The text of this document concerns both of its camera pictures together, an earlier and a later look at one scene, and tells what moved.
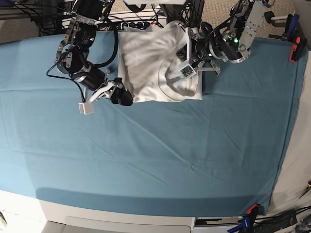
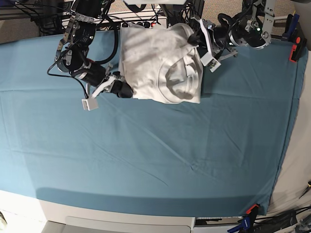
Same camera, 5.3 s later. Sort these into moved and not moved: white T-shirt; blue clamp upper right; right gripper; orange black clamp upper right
Moved: right gripper
Not moved: blue clamp upper right; orange black clamp upper right; white T-shirt
